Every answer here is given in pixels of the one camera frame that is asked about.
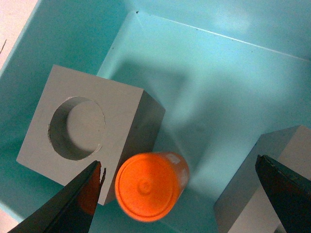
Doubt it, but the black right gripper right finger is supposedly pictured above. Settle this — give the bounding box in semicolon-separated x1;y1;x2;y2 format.
255;155;311;233

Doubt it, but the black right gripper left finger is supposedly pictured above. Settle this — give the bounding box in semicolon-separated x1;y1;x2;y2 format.
10;161;106;233

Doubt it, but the gray cube with square recess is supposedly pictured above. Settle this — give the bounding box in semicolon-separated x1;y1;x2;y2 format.
214;126;311;233

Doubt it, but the orange cylinder with white numbers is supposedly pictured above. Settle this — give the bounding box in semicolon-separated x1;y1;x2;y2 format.
114;151;190;222

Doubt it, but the gray cube with round hole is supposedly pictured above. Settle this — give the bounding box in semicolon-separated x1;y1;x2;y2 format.
17;65;165;205

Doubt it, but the light blue plastic box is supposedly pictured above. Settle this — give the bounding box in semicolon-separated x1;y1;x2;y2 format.
0;0;311;233

